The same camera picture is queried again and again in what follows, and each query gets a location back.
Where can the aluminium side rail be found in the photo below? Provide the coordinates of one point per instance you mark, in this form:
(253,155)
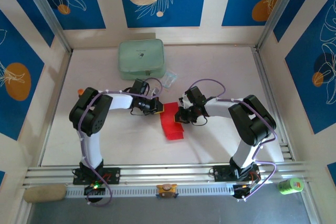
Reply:
(262,64)
(60,87)

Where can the yellow orange clamp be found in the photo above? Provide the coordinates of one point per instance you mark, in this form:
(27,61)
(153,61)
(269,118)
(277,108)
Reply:
(167,190)

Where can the clear plastic packet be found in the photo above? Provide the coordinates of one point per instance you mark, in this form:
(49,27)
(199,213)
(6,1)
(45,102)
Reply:
(170,77)

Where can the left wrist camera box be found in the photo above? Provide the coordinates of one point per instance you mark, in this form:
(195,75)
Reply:
(139,87)

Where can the red paper sheet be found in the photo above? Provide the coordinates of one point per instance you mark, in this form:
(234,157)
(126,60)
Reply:
(170,129)

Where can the mint green zip pouch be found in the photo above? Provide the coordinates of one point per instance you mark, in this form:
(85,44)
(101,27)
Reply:
(141,58)

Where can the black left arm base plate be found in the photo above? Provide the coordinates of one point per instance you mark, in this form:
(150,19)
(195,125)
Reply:
(115,175)

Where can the small brown bottle orange cap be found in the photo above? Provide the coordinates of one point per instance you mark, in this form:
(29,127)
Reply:
(81,92)

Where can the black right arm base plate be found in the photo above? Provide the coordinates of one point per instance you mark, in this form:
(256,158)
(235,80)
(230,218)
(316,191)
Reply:
(220,172)

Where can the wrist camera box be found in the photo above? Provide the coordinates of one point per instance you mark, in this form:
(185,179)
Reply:
(197,95)
(139,87)

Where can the beige foam block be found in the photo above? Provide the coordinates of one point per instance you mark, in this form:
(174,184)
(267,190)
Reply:
(44,193)

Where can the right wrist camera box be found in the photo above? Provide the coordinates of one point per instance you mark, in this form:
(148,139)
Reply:
(197,95)

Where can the green cup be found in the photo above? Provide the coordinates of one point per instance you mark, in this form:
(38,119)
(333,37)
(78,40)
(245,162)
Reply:
(290,186)

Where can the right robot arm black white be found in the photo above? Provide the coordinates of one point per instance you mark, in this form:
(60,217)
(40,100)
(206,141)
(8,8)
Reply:
(246,153)

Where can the aluminium corner post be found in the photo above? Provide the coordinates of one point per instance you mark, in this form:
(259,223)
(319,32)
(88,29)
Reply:
(278,11)
(48,11)

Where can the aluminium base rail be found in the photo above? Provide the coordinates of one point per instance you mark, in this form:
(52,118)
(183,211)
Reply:
(162,172)

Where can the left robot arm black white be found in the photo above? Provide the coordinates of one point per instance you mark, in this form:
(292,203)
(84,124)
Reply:
(92,150)

